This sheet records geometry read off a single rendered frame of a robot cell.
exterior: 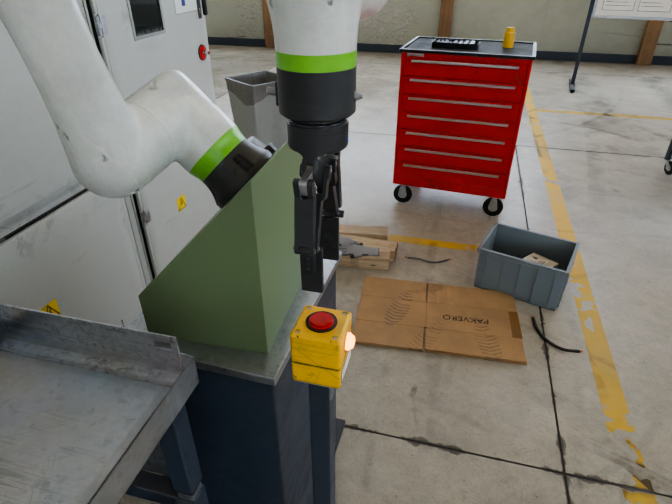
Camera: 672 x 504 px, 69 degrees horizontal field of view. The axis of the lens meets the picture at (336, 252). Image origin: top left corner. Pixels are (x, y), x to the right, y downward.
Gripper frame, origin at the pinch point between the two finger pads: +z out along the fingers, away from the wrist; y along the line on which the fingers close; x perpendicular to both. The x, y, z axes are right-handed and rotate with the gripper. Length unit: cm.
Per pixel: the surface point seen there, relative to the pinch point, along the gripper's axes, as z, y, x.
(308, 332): 12.0, 2.6, -1.5
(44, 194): 16, -36, -85
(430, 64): 14, -225, -4
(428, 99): 33, -224, -3
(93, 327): 11.4, 10.3, -33.3
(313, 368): 18.2, 3.7, -0.5
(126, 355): 16.1, 10.2, -28.8
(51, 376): 17.3, 16.0, -38.0
